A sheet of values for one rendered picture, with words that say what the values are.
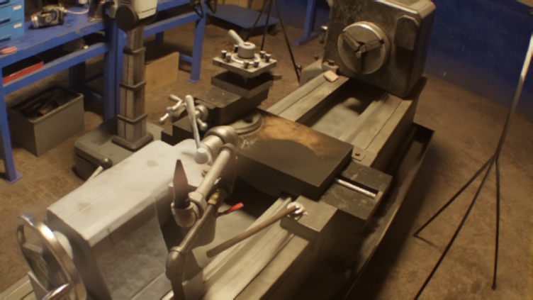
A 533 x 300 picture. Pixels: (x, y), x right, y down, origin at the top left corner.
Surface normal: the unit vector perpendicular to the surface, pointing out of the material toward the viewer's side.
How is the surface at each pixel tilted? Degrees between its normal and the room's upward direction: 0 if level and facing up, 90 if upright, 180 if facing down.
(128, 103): 90
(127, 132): 90
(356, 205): 0
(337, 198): 0
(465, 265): 0
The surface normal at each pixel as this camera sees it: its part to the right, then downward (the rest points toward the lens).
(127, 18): -0.46, 0.40
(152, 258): 0.84, 0.04
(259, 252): 0.11, -0.86
